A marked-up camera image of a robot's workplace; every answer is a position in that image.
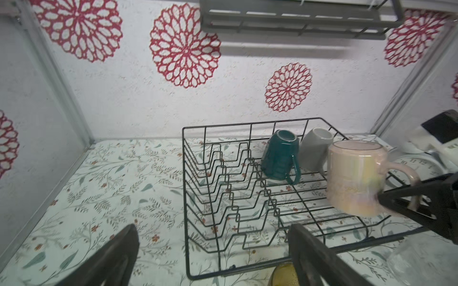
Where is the grey wall shelf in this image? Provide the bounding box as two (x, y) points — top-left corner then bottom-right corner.
(199, 1), (405, 40)

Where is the pink tall mug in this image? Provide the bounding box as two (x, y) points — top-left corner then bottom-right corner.
(327, 140), (421, 217)

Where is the black wire dish rack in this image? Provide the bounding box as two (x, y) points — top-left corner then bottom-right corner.
(182, 117), (426, 280)

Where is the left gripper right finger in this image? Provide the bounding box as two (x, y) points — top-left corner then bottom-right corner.
(287, 224), (371, 286)

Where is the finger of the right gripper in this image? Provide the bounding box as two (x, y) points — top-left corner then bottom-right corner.
(378, 173), (458, 244)

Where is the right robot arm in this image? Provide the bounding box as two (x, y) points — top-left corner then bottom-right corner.
(378, 110), (458, 244)

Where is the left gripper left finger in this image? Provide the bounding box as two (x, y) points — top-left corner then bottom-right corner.
(57, 224), (140, 286)

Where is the grey mug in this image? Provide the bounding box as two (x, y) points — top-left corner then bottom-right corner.
(298, 128), (333, 172)

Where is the amber textured glass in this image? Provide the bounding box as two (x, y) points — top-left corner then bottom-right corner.
(268, 262), (299, 286)

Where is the teal mug cream inside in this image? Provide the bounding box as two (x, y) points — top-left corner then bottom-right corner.
(261, 129), (301, 185)

